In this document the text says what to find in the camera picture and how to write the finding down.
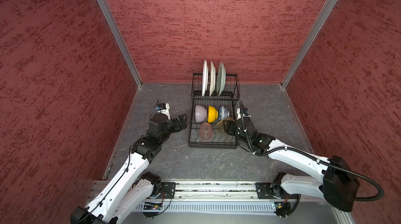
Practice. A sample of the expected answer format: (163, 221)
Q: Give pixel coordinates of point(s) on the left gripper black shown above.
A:
(183, 124)

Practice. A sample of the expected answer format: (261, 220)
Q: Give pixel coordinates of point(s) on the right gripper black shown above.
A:
(230, 126)

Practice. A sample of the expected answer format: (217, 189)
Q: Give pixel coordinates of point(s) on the amber glass cup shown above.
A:
(220, 127)

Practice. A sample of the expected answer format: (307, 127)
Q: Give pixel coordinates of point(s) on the blue floral porcelain bowl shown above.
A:
(223, 113)

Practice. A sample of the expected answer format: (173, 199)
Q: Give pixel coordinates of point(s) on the yellow bowl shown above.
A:
(212, 114)

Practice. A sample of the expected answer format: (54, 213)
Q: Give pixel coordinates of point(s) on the pink glass cup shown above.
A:
(206, 132)

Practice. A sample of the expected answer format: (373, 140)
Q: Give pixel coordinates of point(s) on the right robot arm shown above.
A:
(330, 179)

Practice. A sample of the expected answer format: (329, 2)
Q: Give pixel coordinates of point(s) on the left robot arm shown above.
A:
(131, 185)

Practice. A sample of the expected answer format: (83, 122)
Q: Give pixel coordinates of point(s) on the lavender ceramic bowl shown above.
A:
(200, 114)

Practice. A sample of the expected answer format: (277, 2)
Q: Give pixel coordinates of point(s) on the pale green plate right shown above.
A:
(221, 79)

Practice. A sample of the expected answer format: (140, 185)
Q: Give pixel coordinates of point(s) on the white plate middle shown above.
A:
(213, 79)

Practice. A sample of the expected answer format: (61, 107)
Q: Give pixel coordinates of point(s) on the white plate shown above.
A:
(213, 79)
(204, 78)

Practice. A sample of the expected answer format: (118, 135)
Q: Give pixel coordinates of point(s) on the white plate left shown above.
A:
(204, 78)

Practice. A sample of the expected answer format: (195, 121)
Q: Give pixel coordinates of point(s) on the left corner aluminium profile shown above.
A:
(107, 13)

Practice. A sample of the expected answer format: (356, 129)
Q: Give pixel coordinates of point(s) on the corner aluminium profile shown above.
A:
(107, 13)
(315, 29)

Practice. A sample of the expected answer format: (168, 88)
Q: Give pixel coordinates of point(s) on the right corner aluminium profile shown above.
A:
(315, 29)

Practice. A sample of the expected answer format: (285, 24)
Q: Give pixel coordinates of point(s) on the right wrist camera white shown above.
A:
(242, 112)

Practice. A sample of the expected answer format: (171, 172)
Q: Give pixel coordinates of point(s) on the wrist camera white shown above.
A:
(242, 112)
(164, 108)

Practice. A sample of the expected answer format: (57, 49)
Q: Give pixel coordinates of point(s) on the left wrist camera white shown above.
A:
(164, 108)

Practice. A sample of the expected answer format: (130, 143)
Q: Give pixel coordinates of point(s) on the black wire dish rack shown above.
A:
(229, 97)

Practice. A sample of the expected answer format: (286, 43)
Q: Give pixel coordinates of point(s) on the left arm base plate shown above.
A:
(163, 190)

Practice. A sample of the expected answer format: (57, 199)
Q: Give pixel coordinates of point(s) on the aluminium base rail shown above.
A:
(187, 190)

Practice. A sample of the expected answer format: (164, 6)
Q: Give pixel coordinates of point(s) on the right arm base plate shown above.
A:
(267, 191)

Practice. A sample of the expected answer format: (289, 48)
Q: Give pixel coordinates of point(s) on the white slotted cable duct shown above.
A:
(257, 208)

